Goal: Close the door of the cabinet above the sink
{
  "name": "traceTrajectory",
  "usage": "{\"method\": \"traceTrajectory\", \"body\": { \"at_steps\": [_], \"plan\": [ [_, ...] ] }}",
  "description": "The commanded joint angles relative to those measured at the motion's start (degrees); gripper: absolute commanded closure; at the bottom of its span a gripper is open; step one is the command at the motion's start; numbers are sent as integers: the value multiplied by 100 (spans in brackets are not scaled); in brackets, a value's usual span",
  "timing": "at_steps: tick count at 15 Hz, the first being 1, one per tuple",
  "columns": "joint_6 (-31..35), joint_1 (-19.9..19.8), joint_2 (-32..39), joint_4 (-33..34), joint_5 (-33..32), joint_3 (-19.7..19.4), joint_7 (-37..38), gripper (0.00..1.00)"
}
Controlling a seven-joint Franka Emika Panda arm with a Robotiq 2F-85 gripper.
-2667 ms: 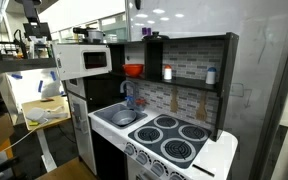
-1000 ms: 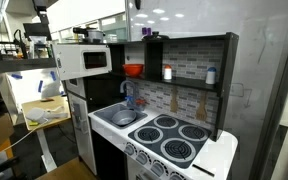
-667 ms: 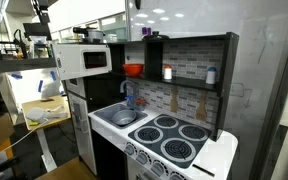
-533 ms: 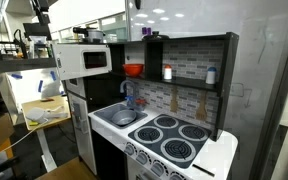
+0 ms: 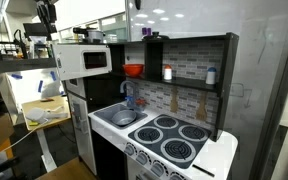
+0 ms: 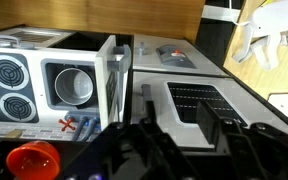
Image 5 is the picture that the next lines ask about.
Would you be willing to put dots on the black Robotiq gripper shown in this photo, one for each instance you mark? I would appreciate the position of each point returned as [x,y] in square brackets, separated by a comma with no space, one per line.
[45,2]

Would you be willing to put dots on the white toy microwave door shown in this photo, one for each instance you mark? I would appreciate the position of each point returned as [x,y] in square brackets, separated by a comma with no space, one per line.
[70,61]

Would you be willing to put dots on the grey toy sink basin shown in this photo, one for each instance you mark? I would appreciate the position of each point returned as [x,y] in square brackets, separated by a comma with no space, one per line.
[104,113]

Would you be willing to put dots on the white fridge door with dispenser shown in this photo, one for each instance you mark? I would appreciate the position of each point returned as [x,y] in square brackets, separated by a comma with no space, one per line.
[84,140]

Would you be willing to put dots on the white toy oven door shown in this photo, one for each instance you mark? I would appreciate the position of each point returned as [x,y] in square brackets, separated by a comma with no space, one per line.
[134,171]

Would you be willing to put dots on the dark monitor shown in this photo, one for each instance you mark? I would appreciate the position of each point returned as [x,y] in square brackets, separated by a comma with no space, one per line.
[34,29]

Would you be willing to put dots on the black metal rack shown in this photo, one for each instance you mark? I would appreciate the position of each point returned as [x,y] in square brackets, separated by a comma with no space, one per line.
[4,42]

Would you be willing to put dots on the silver pot with black lid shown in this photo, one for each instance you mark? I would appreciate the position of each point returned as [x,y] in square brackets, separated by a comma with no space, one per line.
[95,36]

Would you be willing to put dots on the grey shelf beam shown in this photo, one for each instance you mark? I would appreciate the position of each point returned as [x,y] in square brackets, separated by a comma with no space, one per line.
[24,64]

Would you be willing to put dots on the blue tape strip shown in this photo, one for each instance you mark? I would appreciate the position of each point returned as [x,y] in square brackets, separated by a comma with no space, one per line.
[16,76]
[40,86]
[53,75]

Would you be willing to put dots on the white foam board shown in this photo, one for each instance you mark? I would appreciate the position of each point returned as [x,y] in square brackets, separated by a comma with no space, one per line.
[27,86]

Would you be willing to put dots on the wooden top desk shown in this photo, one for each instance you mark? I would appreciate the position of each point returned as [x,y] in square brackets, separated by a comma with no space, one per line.
[50,103]

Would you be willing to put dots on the black whiteboard holder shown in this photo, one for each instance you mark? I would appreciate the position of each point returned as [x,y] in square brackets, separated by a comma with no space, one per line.
[137,4]

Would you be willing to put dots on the purple magnet block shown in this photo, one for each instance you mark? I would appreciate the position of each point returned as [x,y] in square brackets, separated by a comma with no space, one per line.
[144,31]
[149,31]

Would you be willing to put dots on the white plastic bag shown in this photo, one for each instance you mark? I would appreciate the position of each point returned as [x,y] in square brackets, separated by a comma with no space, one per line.
[37,114]

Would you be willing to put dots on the orange plastic bowl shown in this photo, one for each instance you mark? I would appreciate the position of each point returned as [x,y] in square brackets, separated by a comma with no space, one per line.
[133,70]

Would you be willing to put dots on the grey toy faucet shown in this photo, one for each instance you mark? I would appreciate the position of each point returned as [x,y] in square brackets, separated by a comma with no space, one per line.
[125,83]

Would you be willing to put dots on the silver frying pan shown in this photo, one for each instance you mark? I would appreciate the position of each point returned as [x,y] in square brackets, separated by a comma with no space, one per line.
[155,37]

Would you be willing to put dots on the small metal bowl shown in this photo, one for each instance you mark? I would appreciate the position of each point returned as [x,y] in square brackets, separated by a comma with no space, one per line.
[124,118]

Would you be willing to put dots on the white shaker red cap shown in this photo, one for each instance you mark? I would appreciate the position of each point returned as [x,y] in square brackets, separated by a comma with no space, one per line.
[167,73]

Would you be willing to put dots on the wooden spoon decoration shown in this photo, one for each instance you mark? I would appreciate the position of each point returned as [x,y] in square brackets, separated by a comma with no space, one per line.
[174,101]

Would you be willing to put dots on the grey stove knob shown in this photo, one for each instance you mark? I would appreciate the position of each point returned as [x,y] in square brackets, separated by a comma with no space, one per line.
[142,158]
[176,176]
[158,168]
[129,149]

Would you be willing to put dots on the wooden stool top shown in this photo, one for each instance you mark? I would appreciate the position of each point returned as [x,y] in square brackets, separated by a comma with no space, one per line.
[70,171]

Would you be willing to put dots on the black toy stove top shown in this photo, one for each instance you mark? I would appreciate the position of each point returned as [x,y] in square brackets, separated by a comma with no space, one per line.
[164,133]

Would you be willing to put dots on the white shaker blue cap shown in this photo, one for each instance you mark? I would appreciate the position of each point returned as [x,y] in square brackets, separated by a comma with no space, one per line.
[211,77]

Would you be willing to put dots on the wooden spatula decoration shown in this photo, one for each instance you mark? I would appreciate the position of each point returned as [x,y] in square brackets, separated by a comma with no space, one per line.
[202,111]

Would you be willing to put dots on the black white toy kitchen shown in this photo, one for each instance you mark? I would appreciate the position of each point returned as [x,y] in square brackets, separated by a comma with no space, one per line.
[224,83]

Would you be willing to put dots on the thin black rod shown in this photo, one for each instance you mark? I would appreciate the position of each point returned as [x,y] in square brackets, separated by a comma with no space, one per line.
[203,170]

